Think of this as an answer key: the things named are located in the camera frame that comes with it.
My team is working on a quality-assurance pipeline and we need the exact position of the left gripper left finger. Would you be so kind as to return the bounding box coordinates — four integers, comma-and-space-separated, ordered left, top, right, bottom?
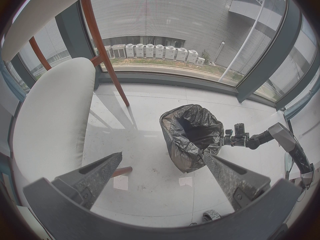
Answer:
51, 152, 123, 211

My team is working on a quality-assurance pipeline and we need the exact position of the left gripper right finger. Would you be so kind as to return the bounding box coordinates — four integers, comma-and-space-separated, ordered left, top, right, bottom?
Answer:
202, 153, 272, 211

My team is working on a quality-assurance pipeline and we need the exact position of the black plastic bag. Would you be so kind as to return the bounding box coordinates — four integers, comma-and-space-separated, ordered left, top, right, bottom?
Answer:
159, 104, 225, 174

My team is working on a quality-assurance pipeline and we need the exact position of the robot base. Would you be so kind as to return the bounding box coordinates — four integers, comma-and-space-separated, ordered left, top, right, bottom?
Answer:
189, 208, 223, 226

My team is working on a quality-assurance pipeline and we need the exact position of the white cushioned wooden chair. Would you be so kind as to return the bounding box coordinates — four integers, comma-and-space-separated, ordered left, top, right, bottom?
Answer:
1, 0, 133, 182

